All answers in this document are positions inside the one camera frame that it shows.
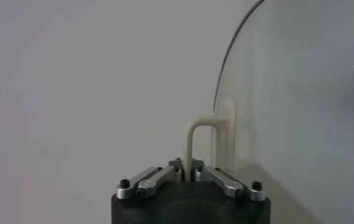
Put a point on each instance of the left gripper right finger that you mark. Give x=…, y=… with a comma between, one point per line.
x=222, y=181

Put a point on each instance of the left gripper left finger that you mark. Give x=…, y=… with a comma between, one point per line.
x=155, y=179

